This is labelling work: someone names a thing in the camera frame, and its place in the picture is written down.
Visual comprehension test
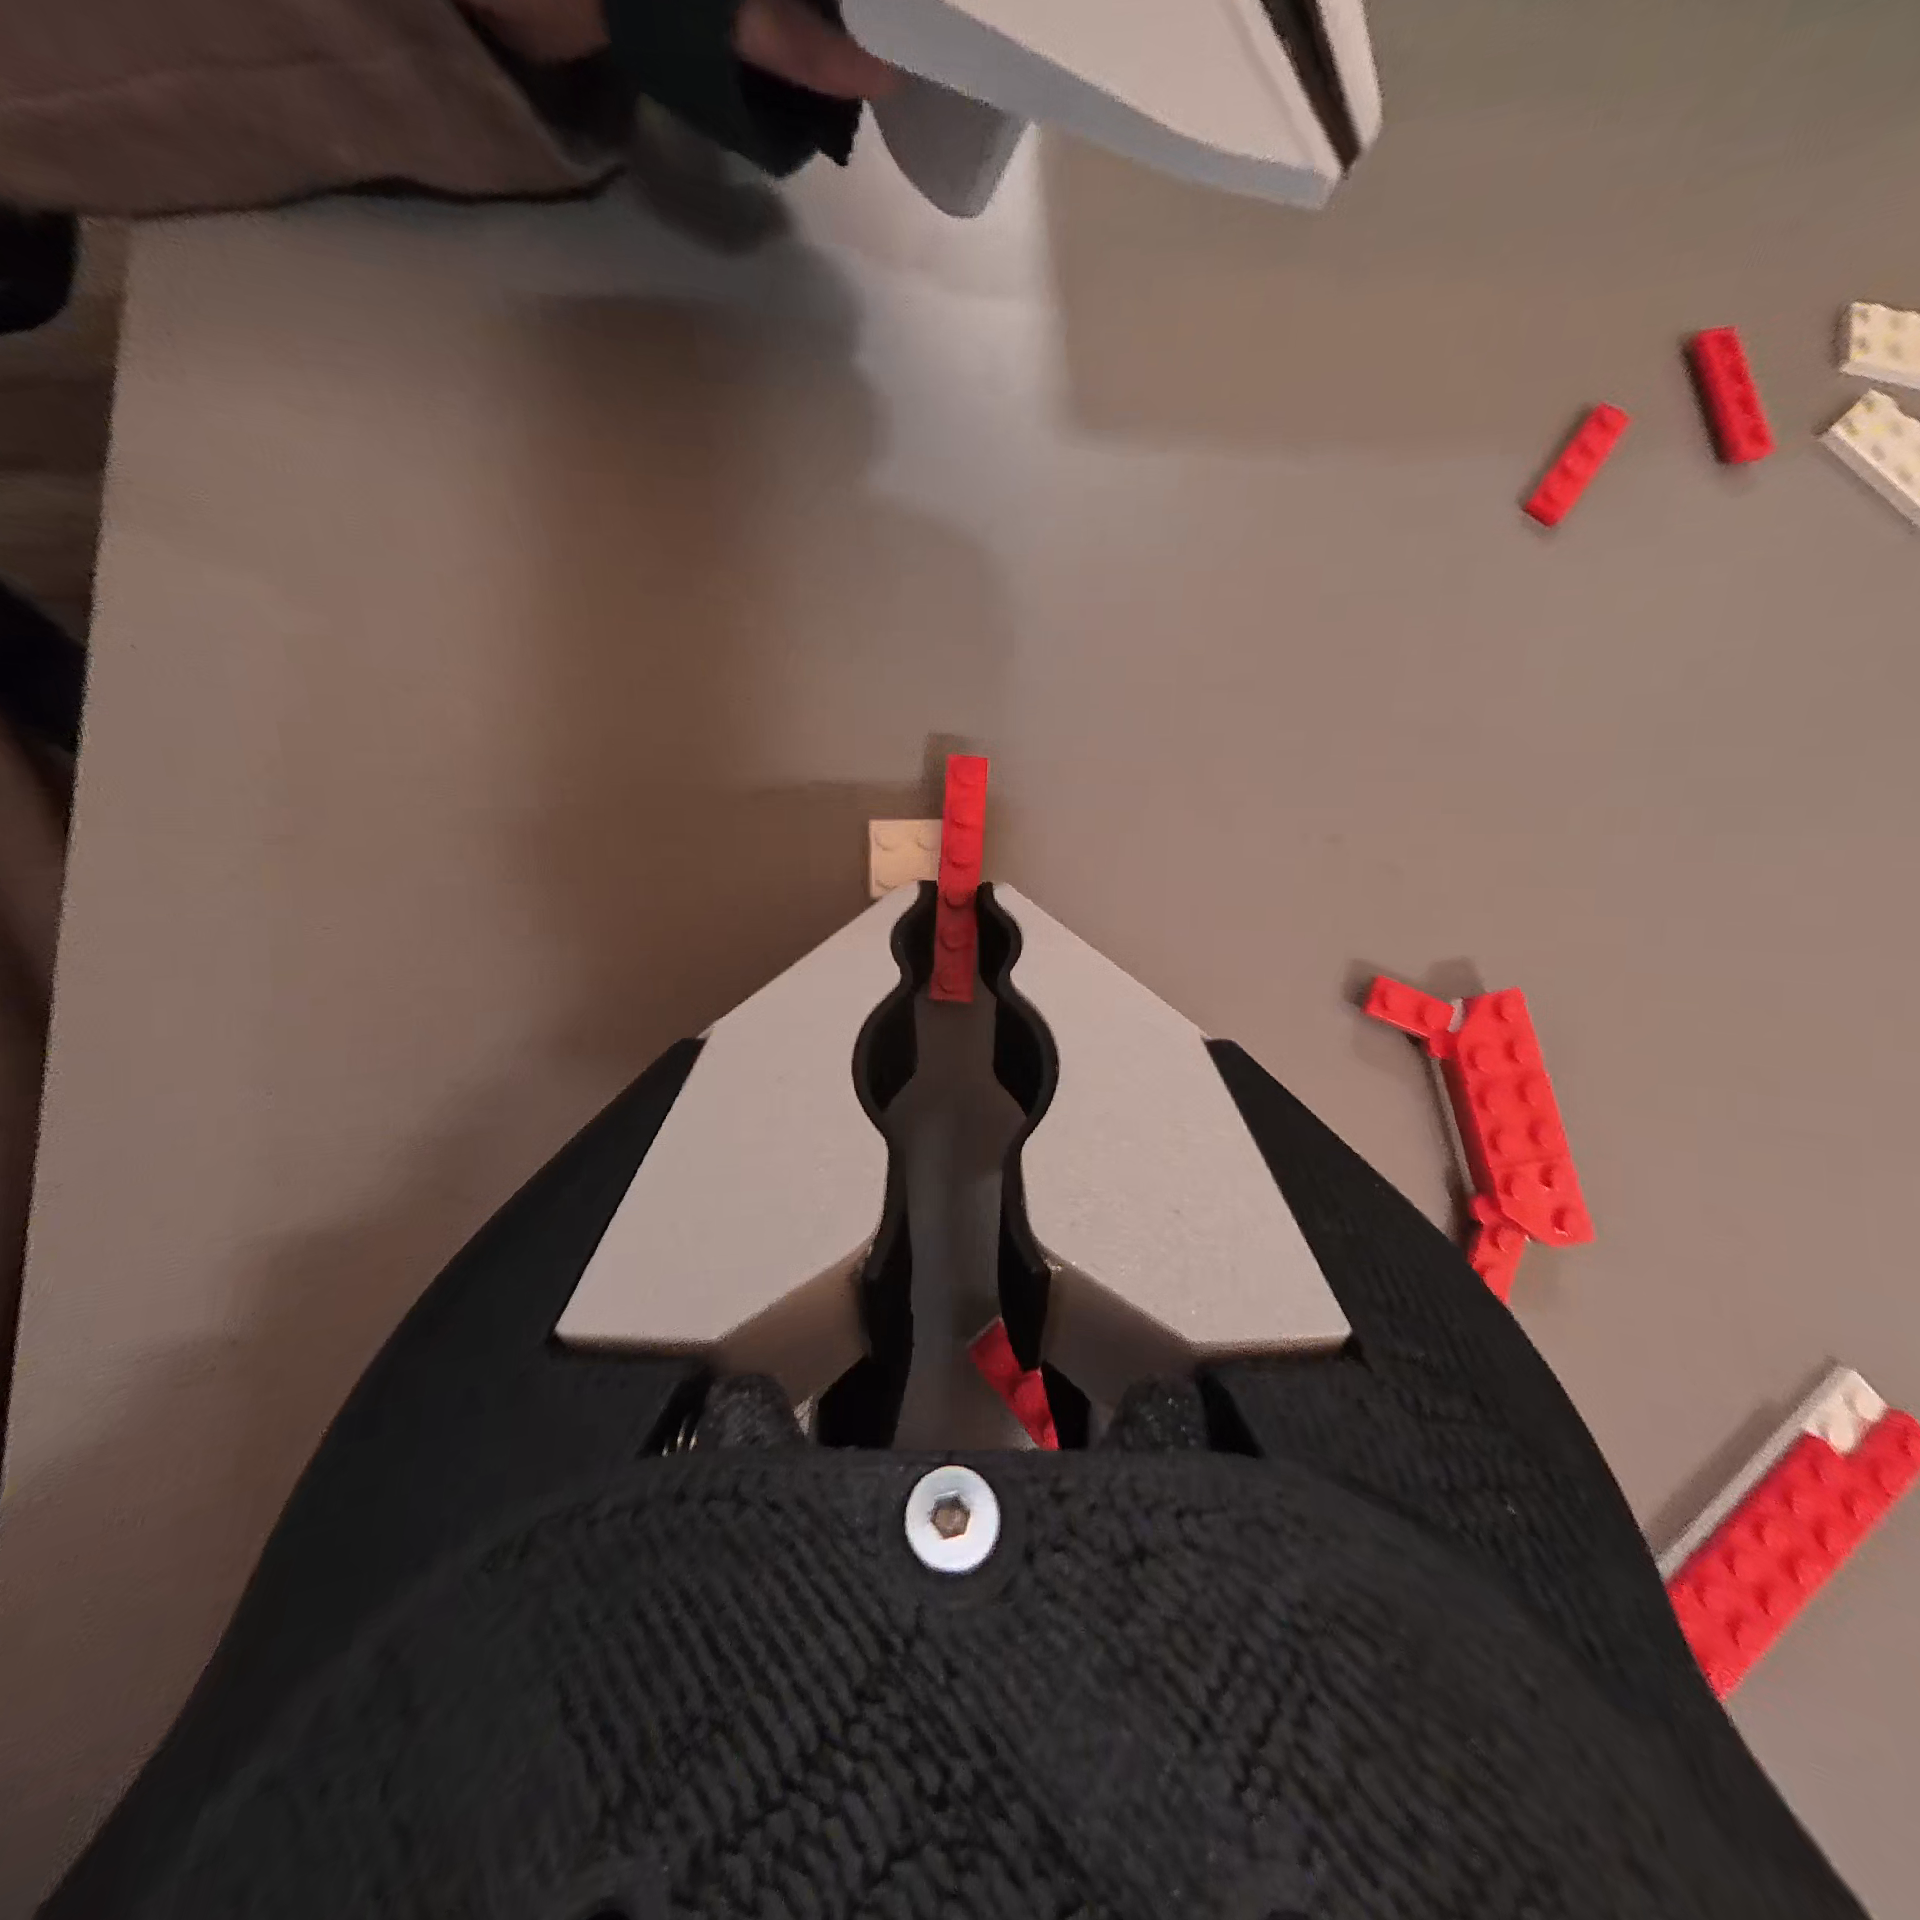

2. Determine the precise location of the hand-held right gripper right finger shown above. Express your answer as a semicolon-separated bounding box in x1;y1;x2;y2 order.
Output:
977;883;1353;1449

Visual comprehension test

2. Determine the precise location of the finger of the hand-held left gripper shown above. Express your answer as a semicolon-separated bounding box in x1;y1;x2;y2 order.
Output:
838;0;1347;221
1287;0;1383;166

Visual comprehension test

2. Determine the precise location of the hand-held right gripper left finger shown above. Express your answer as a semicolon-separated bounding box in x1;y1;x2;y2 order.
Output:
555;883;940;1445

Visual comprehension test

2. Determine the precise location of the narrow red lego plate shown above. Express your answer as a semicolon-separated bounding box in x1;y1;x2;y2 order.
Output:
929;753;993;1003

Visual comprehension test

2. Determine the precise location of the red lego plate stack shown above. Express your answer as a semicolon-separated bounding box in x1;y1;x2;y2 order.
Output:
967;1316;1060;1451

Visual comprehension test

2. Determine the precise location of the red and white lego assembly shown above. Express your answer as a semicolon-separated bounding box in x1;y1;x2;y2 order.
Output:
1359;974;1598;1307

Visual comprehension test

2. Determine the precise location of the long red lego assembly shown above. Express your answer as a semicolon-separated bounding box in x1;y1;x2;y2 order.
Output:
1654;1363;1920;1701

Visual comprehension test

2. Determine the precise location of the person's left hand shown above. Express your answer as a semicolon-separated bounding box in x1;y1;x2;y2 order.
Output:
739;0;913;103

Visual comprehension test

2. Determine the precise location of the person's clothing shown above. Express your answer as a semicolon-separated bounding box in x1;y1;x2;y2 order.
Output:
0;211;119;1441

